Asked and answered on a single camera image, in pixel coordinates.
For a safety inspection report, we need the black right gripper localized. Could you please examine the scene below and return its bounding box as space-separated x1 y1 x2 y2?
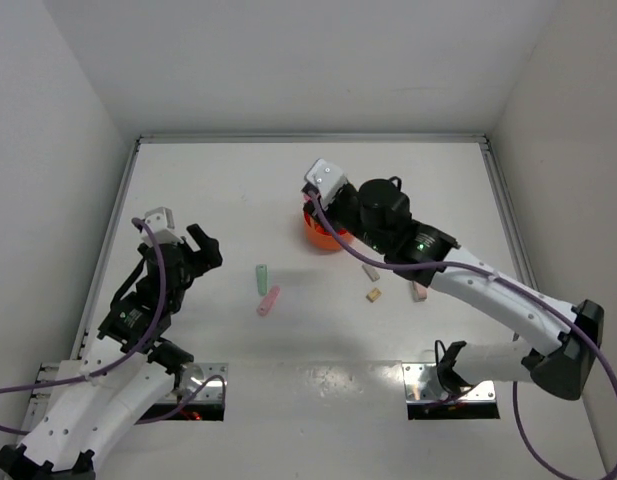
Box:
301 184 385 255

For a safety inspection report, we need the green correction tape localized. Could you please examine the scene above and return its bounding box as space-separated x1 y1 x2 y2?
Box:
255 264 269 296

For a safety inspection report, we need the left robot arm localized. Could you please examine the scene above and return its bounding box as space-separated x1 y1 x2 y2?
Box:
0 219 226 479

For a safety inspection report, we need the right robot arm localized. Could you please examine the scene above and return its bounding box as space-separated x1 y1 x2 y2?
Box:
315 175 604 401

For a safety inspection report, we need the grey eraser block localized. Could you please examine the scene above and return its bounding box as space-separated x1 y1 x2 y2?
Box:
362 264 380 282

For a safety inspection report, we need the orange round desk organizer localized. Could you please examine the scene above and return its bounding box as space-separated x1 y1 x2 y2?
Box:
303 213 342 252

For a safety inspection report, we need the pink correction tape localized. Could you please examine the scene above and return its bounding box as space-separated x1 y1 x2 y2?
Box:
256 285 281 317

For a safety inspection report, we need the small yellow eraser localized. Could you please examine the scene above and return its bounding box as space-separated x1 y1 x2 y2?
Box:
366 288 382 303

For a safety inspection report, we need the pale pink eraser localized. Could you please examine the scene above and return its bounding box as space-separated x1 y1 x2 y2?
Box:
411 282 428 302

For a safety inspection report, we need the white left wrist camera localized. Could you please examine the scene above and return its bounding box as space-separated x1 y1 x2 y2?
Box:
141 207 180 247

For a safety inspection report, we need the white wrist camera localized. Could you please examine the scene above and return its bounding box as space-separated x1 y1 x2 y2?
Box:
304 158 348 209
141 207 180 247

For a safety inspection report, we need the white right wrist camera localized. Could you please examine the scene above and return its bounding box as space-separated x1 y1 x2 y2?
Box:
304 158 348 209

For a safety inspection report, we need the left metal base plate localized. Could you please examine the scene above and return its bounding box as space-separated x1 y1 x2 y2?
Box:
174 363 229 404

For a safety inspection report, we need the metal base plate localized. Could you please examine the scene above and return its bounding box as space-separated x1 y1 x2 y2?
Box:
174 363 229 404
402 362 497 406

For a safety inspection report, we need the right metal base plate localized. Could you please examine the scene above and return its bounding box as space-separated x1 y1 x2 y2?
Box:
402 362 497 406

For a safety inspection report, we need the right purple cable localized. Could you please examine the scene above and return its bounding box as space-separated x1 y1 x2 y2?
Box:
310 192 617 480

